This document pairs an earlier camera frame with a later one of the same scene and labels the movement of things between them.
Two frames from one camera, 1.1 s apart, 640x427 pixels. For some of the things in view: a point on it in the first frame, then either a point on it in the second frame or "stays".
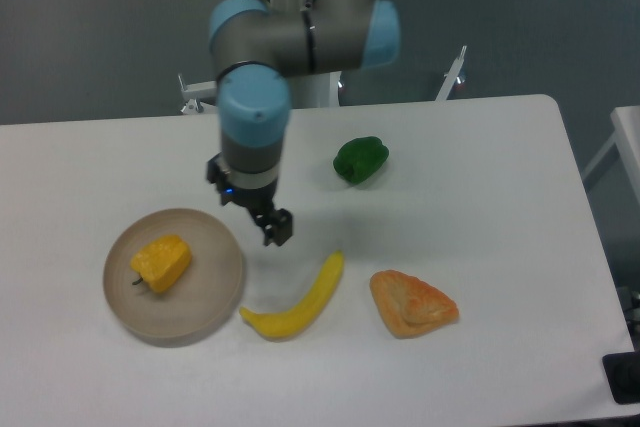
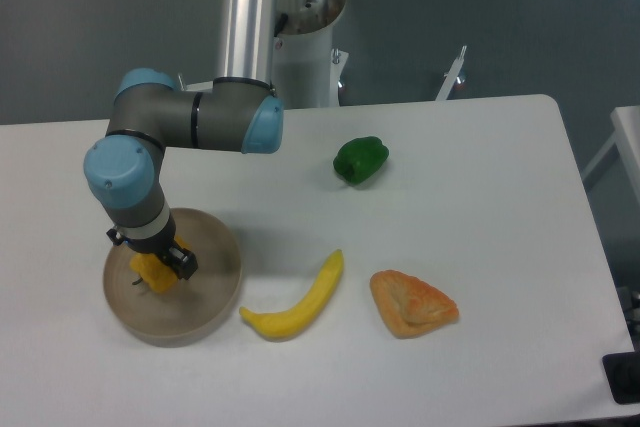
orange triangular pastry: x=409 y=305 stays
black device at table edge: x=622 y=371 stays
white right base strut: x=451 y=76 stays
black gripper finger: x=266 y=221 to x=165 y=259
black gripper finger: x=281 y=226 to x=183 y=260
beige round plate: x=198 y=303 stays
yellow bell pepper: x=162 y=262 stays
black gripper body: x=259 y=199 to x=152 y=245
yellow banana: x=294 y=319 stays
